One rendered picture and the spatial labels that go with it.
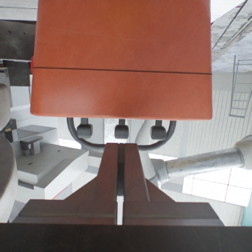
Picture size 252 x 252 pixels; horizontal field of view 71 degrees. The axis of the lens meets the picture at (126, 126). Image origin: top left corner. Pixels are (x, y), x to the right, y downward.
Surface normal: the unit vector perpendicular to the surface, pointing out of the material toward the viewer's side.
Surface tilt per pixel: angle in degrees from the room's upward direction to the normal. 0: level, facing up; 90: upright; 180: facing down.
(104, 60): 97
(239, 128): 90
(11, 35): 90
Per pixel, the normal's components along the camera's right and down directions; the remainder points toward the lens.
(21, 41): 0.40, 0.24
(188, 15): 0.02, 0.14
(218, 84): -0.32, 0.22
